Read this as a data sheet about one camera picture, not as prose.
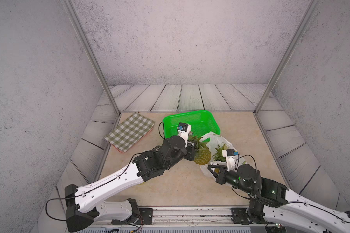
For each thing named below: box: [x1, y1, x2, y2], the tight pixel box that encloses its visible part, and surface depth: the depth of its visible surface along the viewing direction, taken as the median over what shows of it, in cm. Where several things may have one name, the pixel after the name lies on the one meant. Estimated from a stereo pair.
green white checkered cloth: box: [104, 112, 156, 153], surface depth 110 cm
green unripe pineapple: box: [187, 135, 212, 166], surface depth 69 cm
